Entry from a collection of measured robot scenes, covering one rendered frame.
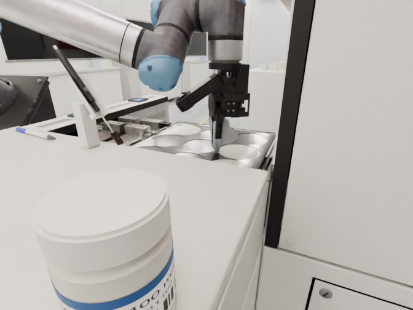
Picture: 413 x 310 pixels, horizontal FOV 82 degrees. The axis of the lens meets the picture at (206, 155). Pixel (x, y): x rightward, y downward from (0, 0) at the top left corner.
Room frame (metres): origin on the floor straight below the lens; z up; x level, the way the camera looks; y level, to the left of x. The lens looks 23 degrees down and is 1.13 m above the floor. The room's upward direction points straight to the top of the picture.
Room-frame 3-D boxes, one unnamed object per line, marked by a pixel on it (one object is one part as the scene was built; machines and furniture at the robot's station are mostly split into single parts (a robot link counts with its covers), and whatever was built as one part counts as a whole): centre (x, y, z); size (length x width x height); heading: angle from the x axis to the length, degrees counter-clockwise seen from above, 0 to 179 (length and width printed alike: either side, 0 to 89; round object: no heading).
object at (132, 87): (5.93, 1.45, 1.00); 1.80 x 1.08 x 2.00; 157
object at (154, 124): (0.84, 0.20, 0.89); 0.08 x 0.03 x 0.03; 67
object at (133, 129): (0.77, 0.23, 0.89); 0.08 x 0.03 x 0.03; 67
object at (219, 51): (0.56, -0.04, 1.13); 0.08 x 0.08 x 0.05
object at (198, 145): (0.61, 0.01, 0.90); 0.34 x 0.34 x 0.01; 66
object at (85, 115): (0.43, 0.21, 1.03); 0.06 x 0.04 x 0.13; 67
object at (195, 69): (7.94, 0.58, 1.00); 1.80 x 1.08 x 2.00; 157
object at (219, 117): (0.54, -0.03, 0.99); 0.05 x 0.02 x 0.09; 11
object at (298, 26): (0.70, -0.27, 1.02); 0.82 x 0.03 x 0.40; 157
